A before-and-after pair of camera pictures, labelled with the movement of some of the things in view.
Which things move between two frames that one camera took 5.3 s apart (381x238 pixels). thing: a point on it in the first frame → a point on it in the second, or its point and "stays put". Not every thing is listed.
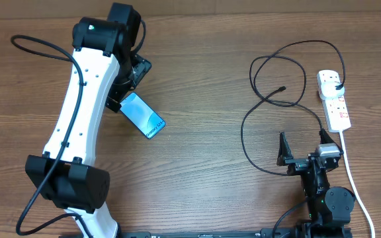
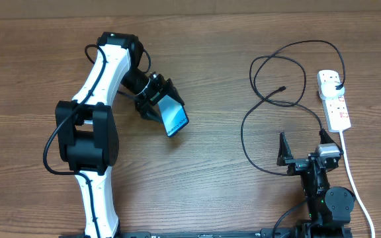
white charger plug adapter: x=328 y=90 stays put
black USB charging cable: x=260 y=96 stays put
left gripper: x=140 y=67 → x=143 y=106
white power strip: x=335 y=109 stays put
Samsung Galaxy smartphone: x=141 y=116 → x=174 y=114
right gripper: x=284 y=158 stays put
